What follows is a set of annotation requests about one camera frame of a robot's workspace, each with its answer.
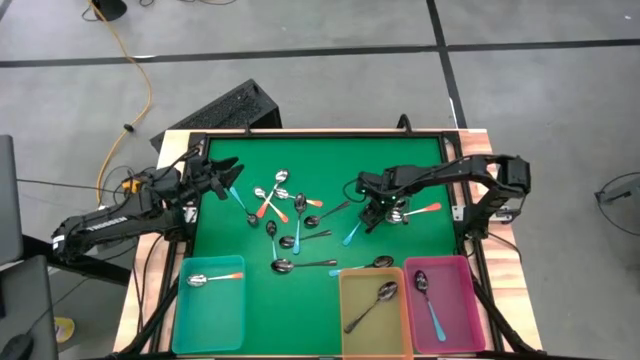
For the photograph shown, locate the pink plastic bin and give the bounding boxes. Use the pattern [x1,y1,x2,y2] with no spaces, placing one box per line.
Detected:
[402,254,487,354]

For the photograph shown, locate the green table mat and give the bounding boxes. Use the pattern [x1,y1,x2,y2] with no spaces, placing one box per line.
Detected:
[191,135,460,357]

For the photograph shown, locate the black aluminium rig frame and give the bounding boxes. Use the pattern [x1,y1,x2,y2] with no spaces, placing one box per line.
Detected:
[119,127,544,360]

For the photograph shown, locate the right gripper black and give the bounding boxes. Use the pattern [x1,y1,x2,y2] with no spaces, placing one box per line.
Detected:
[355,168,410,235]

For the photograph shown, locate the silver spoon orange handle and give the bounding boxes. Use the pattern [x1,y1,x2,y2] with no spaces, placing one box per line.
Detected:
[252,186,291,225]
[186,271,245,289]
[387,201,444,225]
[255,168,291,220]
[273,187,325,209]

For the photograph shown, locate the teal plastic bin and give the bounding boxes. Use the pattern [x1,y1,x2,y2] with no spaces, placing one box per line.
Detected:
[171,254,247,355]

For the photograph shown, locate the black perforated computer case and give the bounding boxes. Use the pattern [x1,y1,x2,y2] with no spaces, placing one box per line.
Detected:
[149,78,284,153]

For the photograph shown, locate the black desk leg bar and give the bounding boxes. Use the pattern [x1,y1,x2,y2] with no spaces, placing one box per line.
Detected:
[19,233,132,287]

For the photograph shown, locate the orange plastic bin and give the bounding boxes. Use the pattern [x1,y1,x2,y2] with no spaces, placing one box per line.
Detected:
[338,266,415,360]

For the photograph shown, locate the yellow tape roll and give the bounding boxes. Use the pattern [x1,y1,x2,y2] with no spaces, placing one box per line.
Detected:
[53,316,77,345]

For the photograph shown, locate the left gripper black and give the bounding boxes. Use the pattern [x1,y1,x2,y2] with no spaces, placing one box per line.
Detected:
[182,155,246,202]

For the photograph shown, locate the grey desk top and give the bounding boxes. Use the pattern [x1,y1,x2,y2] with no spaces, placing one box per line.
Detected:
[0,254,60,360]
[0,133,25,267]

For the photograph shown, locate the thick yellow cable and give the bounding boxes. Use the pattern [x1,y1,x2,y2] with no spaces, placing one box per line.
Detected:
[87,0,154,191]

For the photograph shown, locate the black round stand base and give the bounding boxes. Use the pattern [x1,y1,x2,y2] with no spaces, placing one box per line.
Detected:
[91,0,129,22]

